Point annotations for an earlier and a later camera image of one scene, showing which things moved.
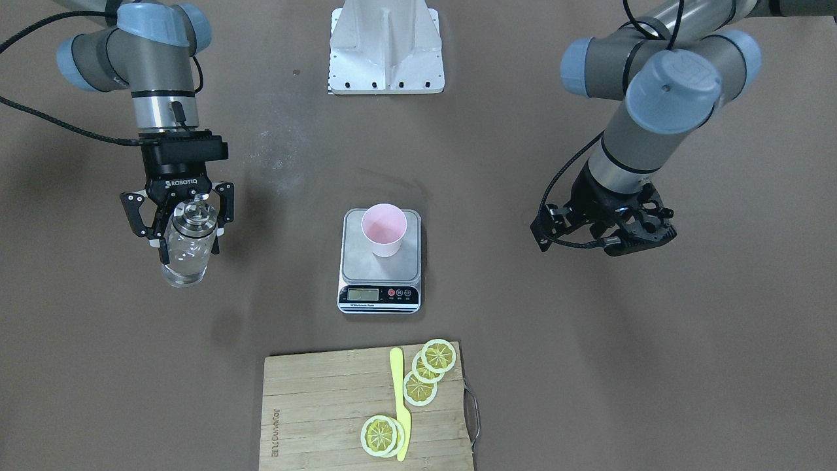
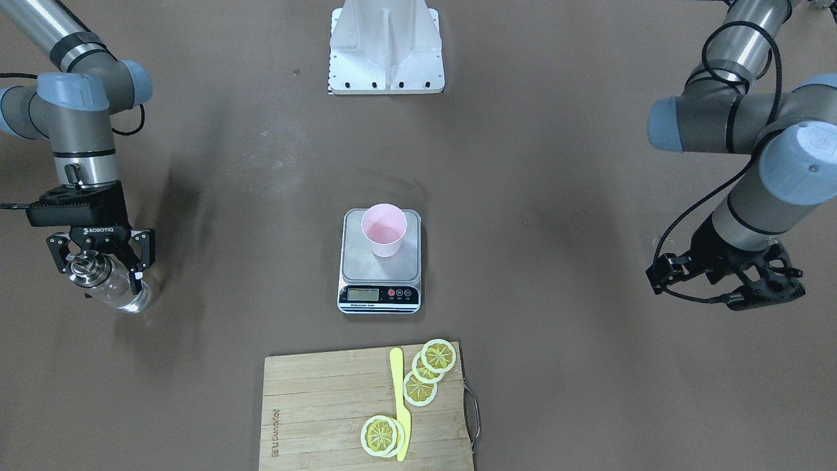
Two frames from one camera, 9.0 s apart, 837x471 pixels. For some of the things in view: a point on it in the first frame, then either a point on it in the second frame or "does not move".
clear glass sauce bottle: (189, 240) → (108, 277)
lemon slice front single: (378, 436) does not move
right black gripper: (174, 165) → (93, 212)
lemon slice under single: (401, 437) does not move
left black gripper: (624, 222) → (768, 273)
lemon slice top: (438, 355) does not move
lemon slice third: (418, 392) does not move
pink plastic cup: (384, 225) does not move
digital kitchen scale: (375, 284) does not move
